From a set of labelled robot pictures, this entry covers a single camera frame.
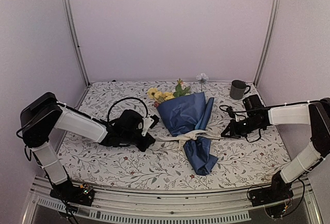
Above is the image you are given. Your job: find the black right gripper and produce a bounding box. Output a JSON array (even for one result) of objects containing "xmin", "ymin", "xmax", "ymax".
[{"xmin": 221, "ymin": 116, "xmax": 262, "ymax": 139}]

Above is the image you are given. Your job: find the clear plastic wrap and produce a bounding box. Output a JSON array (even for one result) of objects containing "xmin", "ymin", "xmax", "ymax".
[{"xmin": 155, "ymin": 130, "xmax": 222, "ymax": 153}]

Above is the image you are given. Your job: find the blue wrapping paper sheet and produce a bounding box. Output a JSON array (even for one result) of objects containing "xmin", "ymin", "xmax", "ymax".
[{"xmin": 157, "ymin": 92, "xmax": 218, "ymax": 176}]

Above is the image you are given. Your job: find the pale blue fake flower stem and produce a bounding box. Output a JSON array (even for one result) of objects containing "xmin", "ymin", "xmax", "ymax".
[{"xmin": 196, "ymin": 73, "xmax": 209, "ymax": 92}]

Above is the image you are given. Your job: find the white fake flower stem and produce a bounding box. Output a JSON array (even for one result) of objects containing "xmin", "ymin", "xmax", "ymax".
[{"xmin": 173, "ymin": 78, "xmax": 191, "ymax": 98}]

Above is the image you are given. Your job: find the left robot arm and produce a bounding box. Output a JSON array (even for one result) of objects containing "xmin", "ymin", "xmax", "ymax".
[{"xmin": 16, "ymin": 92, "xmax": 159, "ymax": 200}]

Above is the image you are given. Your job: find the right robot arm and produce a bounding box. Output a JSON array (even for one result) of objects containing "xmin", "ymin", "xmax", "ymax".
[{"xmin": 221, "ymin": 94, "xmax": 329, "ymax": 202}]

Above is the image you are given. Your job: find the dark grey metal mug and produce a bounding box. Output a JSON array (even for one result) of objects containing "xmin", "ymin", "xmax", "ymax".
[{"xmin": 229, "ymin": 79, "xmax": 251, "ymax": 100}]

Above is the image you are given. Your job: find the floral patterned tablecloth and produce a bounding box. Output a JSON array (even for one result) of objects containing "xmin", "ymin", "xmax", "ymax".
[{"xmin": 53, "ymin": 80, "xmax": 294, "ymax": 191}]

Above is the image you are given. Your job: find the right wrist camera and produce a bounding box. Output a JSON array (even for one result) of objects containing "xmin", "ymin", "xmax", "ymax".
[{"xmin": 225, "ymin": 106, "xmax": 238, "ymax": 120}]

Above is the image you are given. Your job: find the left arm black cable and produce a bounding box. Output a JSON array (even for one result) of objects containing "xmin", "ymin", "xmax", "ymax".
[{"xmin": 107, "ymin": 97, "xmax": 149, "ymax": 124}]

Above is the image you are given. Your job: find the front aluminium rail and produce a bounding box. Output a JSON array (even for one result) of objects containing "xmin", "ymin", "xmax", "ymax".
[{"xmin": 22, "ymin": 177, "xmax": 324, "ymax": 223}]

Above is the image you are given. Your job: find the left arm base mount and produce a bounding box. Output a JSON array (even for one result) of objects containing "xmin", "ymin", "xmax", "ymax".
[{"xmin": 49, "ymin": 184, "xmax": 95, "ymax": 206}]

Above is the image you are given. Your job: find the right aluminium frame post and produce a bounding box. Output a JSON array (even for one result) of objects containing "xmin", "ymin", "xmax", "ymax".
[{"xmin": 253, "ymin": 0, "xmax": 281, "ymax": 88}]

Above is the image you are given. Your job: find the aluminium frame post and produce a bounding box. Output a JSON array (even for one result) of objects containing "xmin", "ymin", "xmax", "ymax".
[
  {"xmin": 253, "ymin": 0, "xmax": 281, "ymax": 88},
  {"xmin": 62, "ymin": 0, "xmax": 90, "ymax": 87}
]

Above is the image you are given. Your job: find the left aluminium frame post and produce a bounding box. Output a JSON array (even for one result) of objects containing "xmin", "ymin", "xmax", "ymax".
[{"xmin": 62, "ymin": 0, "xmax": 90, "ymax": 87}]

